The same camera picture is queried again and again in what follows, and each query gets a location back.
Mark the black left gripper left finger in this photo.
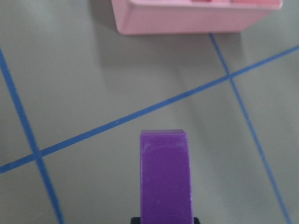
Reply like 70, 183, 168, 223
130, 217, 141, 224

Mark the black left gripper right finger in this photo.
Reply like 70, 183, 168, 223
193, 217, 200, 224

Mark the purple toy block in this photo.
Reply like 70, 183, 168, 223
140, 130, 194, 224

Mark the pink plastic box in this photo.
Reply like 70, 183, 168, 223
112, 0, 283, 35

